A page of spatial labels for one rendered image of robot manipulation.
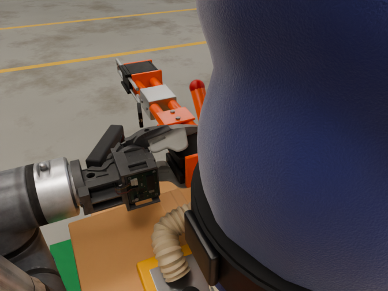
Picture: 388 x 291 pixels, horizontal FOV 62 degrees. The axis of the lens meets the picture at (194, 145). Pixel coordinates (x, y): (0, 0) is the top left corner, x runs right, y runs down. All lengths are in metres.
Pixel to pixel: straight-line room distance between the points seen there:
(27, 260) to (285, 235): 0.42
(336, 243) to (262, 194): 0.04
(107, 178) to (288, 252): 0.33
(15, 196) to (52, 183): 0.05
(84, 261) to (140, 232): 0.10
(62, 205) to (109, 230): 0.15
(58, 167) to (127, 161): 0.09
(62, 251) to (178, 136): 1.43
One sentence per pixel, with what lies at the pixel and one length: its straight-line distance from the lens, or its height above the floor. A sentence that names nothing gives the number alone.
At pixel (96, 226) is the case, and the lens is 0.61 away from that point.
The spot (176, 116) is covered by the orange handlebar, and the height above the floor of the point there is 1.09.
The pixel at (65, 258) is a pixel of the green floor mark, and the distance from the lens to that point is 1.82.
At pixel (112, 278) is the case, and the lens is 0.54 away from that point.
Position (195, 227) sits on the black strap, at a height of 1.20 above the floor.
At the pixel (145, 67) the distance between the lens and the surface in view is 0.81.
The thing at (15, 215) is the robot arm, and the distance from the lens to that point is 0.48.
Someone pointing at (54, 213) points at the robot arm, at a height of 1.07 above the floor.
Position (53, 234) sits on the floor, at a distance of 1.95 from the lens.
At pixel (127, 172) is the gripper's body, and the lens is 0.46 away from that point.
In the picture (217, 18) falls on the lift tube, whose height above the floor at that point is 1.35.
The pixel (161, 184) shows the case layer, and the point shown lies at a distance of 1.27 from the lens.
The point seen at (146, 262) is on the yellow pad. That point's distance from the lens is 0.53.
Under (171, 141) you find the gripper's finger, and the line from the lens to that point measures 0.50.
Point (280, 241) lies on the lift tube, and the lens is 0.19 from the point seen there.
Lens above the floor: 1.39
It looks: 35 degrees down
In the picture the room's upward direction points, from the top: straight up
